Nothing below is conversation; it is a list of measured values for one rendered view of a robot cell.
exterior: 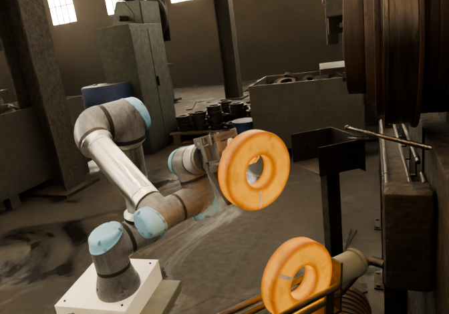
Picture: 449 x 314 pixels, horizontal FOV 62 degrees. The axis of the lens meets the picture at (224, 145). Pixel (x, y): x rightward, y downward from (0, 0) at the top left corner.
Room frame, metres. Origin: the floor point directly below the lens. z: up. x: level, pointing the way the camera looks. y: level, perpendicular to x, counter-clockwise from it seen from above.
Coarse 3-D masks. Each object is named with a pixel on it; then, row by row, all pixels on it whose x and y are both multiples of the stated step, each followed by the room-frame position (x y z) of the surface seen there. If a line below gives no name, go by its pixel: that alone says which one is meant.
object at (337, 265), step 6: (336, 264) 0.63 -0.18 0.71; (342, 264) 0.63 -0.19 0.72; (336, 270) 0.63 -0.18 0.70; (342, 270) 0.63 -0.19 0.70; (336, 276) 0.63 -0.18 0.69; (342, 276) 0.63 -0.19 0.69; (330, 282) 0.64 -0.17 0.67; (336, 282) 0.63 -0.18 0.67; (342, 282) 0.63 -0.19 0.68; (336, 300) 0.63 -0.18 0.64; (336, 306) 0.63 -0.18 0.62
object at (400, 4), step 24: (384, 0) 0.78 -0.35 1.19; (408, 0) 0.77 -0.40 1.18; (384, 24) 0.77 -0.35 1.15; (408, 24) 0.76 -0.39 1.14; (384, 48) 0.77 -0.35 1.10; (408, 48) 0.76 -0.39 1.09; (384, 72) 0.78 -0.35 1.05; (408, 72) 0.77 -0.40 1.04; (384, 96) 0.80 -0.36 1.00; (408, 96) 0.80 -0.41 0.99; (384, 120) 0.86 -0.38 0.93; (408, 120) 0.87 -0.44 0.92
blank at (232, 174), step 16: (240, 144) 0.66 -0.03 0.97; (256, 144) 0.68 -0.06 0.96; (272, 144) 0.70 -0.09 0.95; (224, 160) 0.66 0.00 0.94; (240, 160) 0.66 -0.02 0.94; (272, 160) 0.70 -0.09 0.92; (288, 160) 0.72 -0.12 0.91; (224, 176) 0.65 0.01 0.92; (240, 176) 0.65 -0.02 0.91; (272, 176) 0.70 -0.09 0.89; (224, 192) 0.66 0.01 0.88; (240, 192) 0.65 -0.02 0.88; (256, 192) 0.67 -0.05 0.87; (272, 192) 0.69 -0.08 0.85; (256, 208) 0.67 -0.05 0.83
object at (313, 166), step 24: (312, 144) 1.66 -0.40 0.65; (336, 144) 1.40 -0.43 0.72; (360, 144) 1.42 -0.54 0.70; (312, 168) 1.48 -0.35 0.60; (336, 168) 1.40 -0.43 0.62; (360, 168) 1.46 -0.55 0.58; (336, 192) 1.48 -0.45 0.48; (336, 216) 1.48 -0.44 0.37; (336, 240) 1.48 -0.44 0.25; (360, 288) 1.46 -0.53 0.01
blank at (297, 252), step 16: (304, 240) 0.62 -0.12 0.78; (272, 256) 0.60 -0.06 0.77; (288, 256) 0.58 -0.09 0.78; (304, 256) 0.60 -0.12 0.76; (320, 256) 0.62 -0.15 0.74; (272, 272) 0.58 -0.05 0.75; (288, 272) 0.58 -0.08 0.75; (320, 272) 0.62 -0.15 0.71; (272, 288) 0.56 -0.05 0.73; (288, 288) 0.58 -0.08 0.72; (304, 288) 0.62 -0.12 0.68; (320, 288) 0.62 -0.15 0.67; (272, 304) 0.56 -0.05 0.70; (288, 304) 0.58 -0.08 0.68
